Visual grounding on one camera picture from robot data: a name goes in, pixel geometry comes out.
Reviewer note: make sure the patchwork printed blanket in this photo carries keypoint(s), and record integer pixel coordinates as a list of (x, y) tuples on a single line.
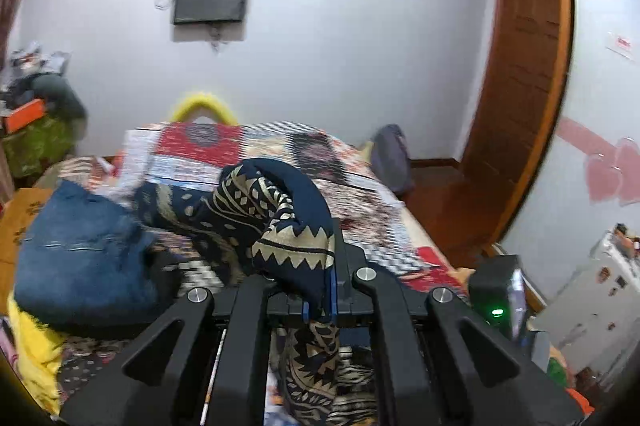
[(350, 186)]

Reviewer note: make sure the green patterned cloth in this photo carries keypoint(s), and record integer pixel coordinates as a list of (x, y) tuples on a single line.
[(35, 148)]

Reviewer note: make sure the blue denim jeans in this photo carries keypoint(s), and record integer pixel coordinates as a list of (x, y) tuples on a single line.
[(80, 251)]

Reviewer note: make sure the brown wooden door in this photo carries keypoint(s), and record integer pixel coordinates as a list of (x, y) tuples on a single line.
[(520, 95)]

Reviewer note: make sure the yellow plush pillow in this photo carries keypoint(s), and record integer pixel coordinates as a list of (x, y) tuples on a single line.
[(202, 104)]

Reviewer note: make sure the white wall sign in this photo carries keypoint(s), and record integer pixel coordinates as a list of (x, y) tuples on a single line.
[(622, 43)]

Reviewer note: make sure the white cabinet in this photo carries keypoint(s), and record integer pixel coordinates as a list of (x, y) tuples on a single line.
[(590, 301)]

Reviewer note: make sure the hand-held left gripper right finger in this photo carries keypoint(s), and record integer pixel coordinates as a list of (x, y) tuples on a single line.
[(332, 291)]

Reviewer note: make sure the grey plush toy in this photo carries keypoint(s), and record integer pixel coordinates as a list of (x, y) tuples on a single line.
[(62, 98)]

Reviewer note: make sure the orange box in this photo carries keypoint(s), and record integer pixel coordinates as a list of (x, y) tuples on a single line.
[(25, 115)]

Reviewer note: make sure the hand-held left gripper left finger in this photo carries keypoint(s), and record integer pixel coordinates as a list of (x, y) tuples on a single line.
[(245, 341)]

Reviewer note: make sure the navy patterned hoodie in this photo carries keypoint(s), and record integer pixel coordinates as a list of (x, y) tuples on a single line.
[(280, 226)]

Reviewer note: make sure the dark blue pillow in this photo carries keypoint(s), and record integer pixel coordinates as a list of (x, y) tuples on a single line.
[(392, 158)]

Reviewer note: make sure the yellow printed cloth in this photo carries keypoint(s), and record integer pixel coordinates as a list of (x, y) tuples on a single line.
[(37, 351)]

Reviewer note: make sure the black cloth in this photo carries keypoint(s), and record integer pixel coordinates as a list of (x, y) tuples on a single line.
[(165, 276)]

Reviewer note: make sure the pink heart wall stickers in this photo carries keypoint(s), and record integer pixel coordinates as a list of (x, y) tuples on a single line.
[(605, 160)]

